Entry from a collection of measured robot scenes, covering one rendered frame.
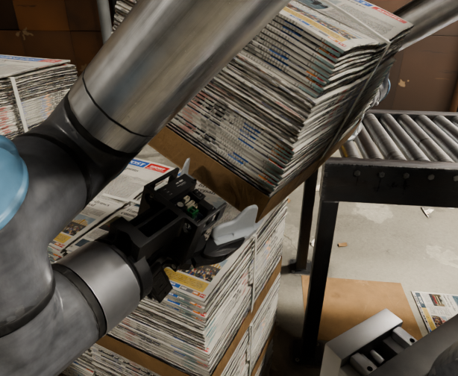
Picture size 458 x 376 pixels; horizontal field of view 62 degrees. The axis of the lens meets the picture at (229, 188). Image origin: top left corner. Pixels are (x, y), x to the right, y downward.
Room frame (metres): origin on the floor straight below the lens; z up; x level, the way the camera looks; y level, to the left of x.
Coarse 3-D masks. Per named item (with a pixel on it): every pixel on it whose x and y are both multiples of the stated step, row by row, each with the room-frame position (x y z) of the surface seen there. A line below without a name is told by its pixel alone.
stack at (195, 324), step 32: (128, 192) 0.74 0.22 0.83; (96, 224) 0.62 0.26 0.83; (64, 256) 0.54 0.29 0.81; (256, 256) 0.57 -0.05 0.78; (192, 288) 0.44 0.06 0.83; (224, 288) 0.47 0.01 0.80; (256, 288) 0.59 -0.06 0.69; (128, 320) 0.48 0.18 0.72; (160, 320) 0.45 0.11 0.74; (192, 320) 0.42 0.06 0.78; (224, 320) 0.47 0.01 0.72; (256, 320) 0.61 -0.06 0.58; (96, 352) 0.53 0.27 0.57; (160, 352) 0.45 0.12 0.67; (192, 352) 0.42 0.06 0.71; (224, 352) 0.47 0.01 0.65; (256, 352) 0.61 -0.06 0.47
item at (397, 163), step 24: (336, 168) 0.95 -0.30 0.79; (360, 168) 0.95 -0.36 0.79; (384, 168) 0.94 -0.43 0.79; (408, 168) 0.93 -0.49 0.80; (432, 168) 0.93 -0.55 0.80; (456, 168) 0.93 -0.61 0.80; (336, 192) 0.95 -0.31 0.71; (360, 192) 0.95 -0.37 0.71; (384, 192) 0.94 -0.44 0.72; (408, 192) 0.93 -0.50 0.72; (432, 192) 0.92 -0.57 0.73; (456, 192) 0.92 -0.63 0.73
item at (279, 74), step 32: (128, 0) 0.51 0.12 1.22; (288, 32) 0.40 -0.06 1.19; (320, 32) 0.39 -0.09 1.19; (352, 32) 0.48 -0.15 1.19; (256, 64) 0.41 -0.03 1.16; (288, 64) 0.40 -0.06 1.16; (320, 64) 0.38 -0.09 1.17; (352, 64) 0.43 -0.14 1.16; (224, 96) 0.43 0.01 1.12; (256, 96) 0.41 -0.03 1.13; (288, 96) 0.39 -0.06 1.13; (320, 96) 0.39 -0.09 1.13; (192, 128) 0.45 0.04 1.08; (224, 128) 0.43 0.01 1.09; (256, 128) 0.40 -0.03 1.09; (288, 128) 0.39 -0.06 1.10; (320, 128) 0.45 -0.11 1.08; (224, 160) 0.43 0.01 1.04; (256, 160) 0.40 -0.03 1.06; (288, 160) 0.38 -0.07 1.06
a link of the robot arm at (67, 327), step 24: (72, 288) 0.22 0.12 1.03; (48, 312) 0.19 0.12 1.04; (72, 312) 0.20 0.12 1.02; (96, 312) 0.21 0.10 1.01; (24, 336) 0.17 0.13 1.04; (48, 336) 0.18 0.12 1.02; (72, 336) 0.19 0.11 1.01; (96, 336) 0.21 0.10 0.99; (0, 360) 0.16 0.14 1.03; (24, 360) 0.16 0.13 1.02; (48, 360) 0.18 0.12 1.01; (72, 360) 0.19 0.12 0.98
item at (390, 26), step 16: (336, 0) 0.65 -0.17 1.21; (352, 0) 0.68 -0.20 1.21; (368, 16) 0.61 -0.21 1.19; (384, 16) 0.64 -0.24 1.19; (384, 32) 0.57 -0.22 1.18; (400, 32) 0.59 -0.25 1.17; (384, 48) 0.56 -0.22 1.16; (384, 64) 0.62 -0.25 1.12; (368, 96) 0.64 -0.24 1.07; (352, 112) 0.57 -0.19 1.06; (352, 128) 0.69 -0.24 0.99
